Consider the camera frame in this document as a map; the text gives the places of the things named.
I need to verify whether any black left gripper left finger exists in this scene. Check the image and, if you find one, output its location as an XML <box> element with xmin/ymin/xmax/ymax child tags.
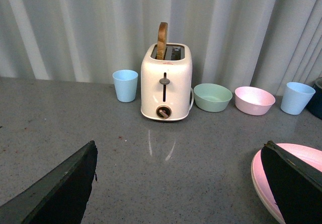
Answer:
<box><xmin>1</xmin><ymin>140</ymin><xmax>98</xmax><ymax>223</ymax></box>

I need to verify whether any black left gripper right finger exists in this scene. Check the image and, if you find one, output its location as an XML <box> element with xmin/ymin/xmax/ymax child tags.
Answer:
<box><xmin>261</xmin><ymin>140</ymin><xmax>321</xmax><ymax>223</ymax></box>

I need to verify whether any pink plate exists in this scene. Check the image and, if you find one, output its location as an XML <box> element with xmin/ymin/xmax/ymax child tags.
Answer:
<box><xmin>251</xmin><ymin>143</ymin><xmax>322</xmax><ymax>222</ymax></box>

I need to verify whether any cream plate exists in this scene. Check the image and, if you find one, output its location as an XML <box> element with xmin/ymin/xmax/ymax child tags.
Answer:
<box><xmin>252</xmin><ymin>176</ymin><xmax>285</xmax><ymax>223</ymax></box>

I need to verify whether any light blue cup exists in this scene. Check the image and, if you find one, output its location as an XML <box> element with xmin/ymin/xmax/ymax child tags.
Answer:
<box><xmin>112</xmin><ymin>69</ymin><xmax>138</xmax><ymax>103</ymax></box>
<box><xmin>281</xmin><ymin>82</ymin><xmax>315</xmax><ymax>115</ymax></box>

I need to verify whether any dark blue saucepan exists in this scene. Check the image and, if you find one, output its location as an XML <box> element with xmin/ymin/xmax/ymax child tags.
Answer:
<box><xmin>306</xmin><ymin>78</ymin><xmax>322</xmax><ymax>119</ymax></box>

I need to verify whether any pink bowl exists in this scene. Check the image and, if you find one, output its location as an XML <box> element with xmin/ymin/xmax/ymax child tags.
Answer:
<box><xmin>235</xmin><ymin>86</ymin><xmax>276</xmax><ymax>116</ymax></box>

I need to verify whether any green bowl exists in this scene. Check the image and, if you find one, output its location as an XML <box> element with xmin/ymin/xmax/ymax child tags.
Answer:
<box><xmin>193</xmin><ymin>84</ymin><xmax>232</xmax><ymax>112</ymax></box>

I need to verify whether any grey curtain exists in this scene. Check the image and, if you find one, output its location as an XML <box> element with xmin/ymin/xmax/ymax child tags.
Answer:
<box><xmin>1</xmin><ymin>0</ymin><xmax>321</xmax><ymax>95</ymax></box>

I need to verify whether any cream toaster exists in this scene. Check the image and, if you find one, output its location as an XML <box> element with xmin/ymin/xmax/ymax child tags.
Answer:
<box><xmin>141</xmin><ymin>43</ymin><xmax>194</xmax><ymax>121</ymax></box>

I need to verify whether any bread slice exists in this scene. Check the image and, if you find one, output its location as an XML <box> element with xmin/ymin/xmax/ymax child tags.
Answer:
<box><xmin>156</xmin><ymin>22</ymin><xmax>168</xmax><ymax>60</ymax></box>

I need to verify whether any white toaster cable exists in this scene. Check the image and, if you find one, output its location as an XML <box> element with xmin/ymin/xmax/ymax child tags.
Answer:
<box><xmin>187</xmin><ymin>87</ymin><xmax>195</xmax><ymax>112</ymax></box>

